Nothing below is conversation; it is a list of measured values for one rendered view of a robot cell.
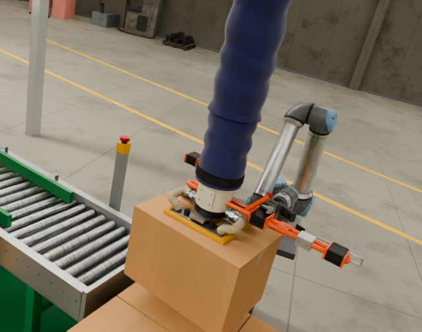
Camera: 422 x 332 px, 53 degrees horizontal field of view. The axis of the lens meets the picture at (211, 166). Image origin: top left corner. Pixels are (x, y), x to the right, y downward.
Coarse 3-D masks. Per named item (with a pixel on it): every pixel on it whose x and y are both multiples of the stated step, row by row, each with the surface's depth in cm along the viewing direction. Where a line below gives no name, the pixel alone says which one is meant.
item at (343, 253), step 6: (330, 246) 170; (336, 246) 171; (324, 252) 168; (330, 252) 168; (336, 252) 167; (342, 252) 168; (348, 252) 169; (324, 258) 170; (330, 258) 169; (336, 258) 168; (342, 258) 166; (336, 264) 167; (342, 264) 165
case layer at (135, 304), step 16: (128, 288) 222; (112, 304) 209; (128, 304) 211; (144, 304) 213; (160, 304) 216; (96, 320) 197; (112, 320) 199; (128, 320) 202; (144, 320) 204; (160, 320) 206; (176, 320) 208; (240, 320) 218; (256, 320) 221
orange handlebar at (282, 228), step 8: (192, 184) 199; (232, 200) 194; (240, 208) 188; (272, 224) 181; (280, 224) 181; (288, 224) 182; (280, 232) 179; (288, 232) 177; (296, 232) 179; (320, 248) 171
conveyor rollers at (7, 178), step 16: (0, 176) 295; (16, 176) 306; (0, 192) 277; (16, 192) 281; (32, 192) 288; (48, 192) 290; (16, 208) 270; (32, 208) 269; (48, 208) 272; (64, 208) 281; (80, 208) 282; (0, 224) 251; (16, 224) 251; (32, 224) 253; (48, 224) 260; (64, 224) 261; (80, 224) 265; (96, 224) 272; (112, 224) 273; (32, 240) 241; (48, 240) 242; (64, 240) 251; (80, 240) 250; (96, 240) 252; (128, 240) 261; (48, 256) 231; (64, 256) 233; (80, 256) 240; (96, 256) 239; (96, 272) 228
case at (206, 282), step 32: (160, 224) 190; (128, 256) 208; (160, 256) 195; (192, 256) 184; (224, 256) 175; (256, 256) 182; (160, 288) 200; (192, 288) 188; (224, 288) 177; (256, 288) 202; (192, 320) 192; (224, 320) 181
